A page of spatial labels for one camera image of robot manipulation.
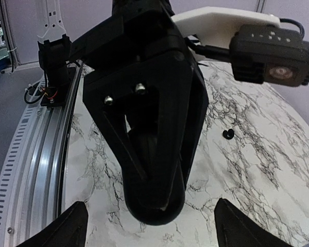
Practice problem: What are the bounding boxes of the aluminium front rail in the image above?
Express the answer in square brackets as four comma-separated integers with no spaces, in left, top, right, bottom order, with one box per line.
[0,64,82,246]

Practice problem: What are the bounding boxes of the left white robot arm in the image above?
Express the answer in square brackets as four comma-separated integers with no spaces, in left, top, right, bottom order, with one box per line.
[36,1,209,226]

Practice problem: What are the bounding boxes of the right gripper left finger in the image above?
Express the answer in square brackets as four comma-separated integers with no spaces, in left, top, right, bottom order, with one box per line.
[18,201,89,247]

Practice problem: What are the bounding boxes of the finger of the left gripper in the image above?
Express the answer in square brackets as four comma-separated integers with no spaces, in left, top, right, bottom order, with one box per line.
[170,51,209,188]
[83,51,193,225]

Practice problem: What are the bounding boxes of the black earbud charging case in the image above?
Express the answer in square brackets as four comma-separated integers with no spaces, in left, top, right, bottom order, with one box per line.
[123,131,185,225]

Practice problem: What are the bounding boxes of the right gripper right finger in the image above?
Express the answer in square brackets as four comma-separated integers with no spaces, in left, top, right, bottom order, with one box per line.
[214,198,290,247]

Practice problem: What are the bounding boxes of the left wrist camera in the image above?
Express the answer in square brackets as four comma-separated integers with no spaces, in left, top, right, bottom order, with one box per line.
[172,7,309,87]

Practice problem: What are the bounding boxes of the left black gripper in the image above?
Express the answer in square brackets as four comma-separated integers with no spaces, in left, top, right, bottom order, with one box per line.
[69,1,193,75]

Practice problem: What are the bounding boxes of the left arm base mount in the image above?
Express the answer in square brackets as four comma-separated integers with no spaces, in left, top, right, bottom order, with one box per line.
[24,61,80,109]

